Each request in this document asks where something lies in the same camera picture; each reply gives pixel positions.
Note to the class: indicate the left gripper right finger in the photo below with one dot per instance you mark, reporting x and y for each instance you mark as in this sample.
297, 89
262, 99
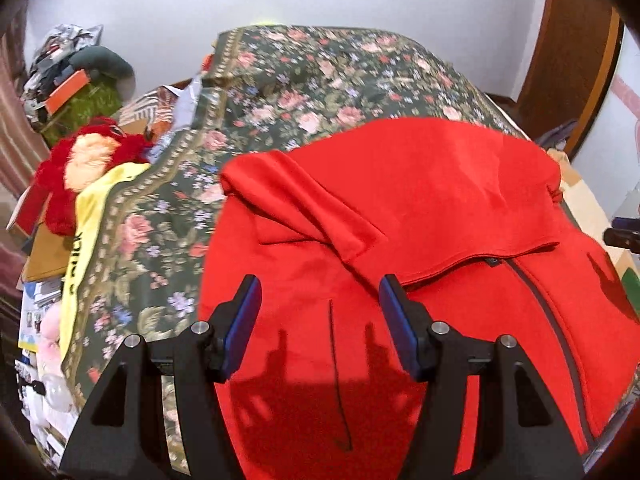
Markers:
520, 432

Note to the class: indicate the orange box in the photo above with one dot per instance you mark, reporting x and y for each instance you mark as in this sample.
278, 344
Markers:
65, 91

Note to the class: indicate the brown cardboard board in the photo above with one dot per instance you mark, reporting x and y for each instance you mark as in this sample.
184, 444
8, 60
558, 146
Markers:
49, 257

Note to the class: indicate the grey striped cloth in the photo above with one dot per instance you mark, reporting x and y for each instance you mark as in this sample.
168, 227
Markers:
183, 114

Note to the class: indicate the red plush bird toy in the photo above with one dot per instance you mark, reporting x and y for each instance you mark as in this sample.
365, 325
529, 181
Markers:
74, 163

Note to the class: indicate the green floral bedspread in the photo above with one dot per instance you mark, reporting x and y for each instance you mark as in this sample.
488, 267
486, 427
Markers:
250, 110

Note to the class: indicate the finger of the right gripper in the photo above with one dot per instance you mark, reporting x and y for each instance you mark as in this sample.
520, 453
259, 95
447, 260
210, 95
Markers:
623, 233

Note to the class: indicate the clutter pile of papers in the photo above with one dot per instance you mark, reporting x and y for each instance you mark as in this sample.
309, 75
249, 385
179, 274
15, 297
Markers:
51, 66

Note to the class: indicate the green patterned bag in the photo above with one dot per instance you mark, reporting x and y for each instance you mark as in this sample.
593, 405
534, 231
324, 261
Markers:
97, 98

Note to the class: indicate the brown wooden door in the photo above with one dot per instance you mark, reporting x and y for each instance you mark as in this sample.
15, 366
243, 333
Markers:
574, 60

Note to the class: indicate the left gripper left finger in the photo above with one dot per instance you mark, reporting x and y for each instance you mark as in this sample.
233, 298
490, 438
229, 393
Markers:
154, 413

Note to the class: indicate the dark green cushion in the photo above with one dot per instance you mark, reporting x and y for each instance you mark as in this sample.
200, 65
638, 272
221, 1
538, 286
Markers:
109, 64

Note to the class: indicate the yellow G.Duck cloth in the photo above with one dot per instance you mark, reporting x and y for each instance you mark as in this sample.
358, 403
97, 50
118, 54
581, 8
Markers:
89, 209

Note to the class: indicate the striped pink curtain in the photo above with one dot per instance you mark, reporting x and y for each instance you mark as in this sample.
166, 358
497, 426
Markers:
22, 149

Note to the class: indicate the red zip jacket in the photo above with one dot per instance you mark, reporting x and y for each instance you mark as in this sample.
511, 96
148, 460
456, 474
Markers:
470, 221

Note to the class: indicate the pink plush toy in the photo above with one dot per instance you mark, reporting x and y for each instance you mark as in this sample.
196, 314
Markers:
49, 351

